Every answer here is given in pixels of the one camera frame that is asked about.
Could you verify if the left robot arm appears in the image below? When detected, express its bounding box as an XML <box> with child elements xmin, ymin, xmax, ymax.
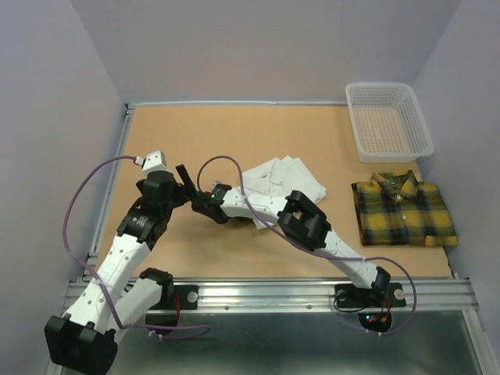
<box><xmin>44</xmin><ymin>160</ymin><xmax>198</xmax><ymax>374</ymax></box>

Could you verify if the yellow plaid shirt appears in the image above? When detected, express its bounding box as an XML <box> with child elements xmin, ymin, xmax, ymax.
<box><xmin>351</xmin><ymin>170</ymin><xmax>458</xmax><ymax>247</ymax></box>

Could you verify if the white plastic basket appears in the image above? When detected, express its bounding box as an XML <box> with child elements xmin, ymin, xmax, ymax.
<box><xmin>345</xmin><ymin>82</ymin><xmax>434</xmax><ymax>163</ymax></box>

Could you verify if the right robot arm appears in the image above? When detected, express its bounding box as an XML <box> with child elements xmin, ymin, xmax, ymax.
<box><xmin>186</xmin><ymin>184</ymin><xmax>391</xmax><ymax>305</ymax></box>

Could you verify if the white long sleeve shirt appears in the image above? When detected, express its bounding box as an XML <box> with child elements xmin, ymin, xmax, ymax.
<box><xmin>240</xmin><ymin>155</ymin><xmax>328</xmax><ymax>231</ymax></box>

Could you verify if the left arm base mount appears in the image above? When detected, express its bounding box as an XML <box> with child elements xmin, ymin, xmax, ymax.
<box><xmin>148</xmin><ymin>284</ymin><xmax>199</xmax><ymax>311</ymax></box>

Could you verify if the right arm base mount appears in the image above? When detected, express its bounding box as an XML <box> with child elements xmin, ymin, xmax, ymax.
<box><xmin>334</xmin><ymin>283</ymin><xmax>407</xmax><ymax>310</ymax></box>

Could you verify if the aluminium front rail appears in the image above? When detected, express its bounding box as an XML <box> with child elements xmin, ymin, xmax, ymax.
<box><xmin>64</xmin><ymin>277</ymin><xmax>480</xmax><ymax>313</ymax></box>

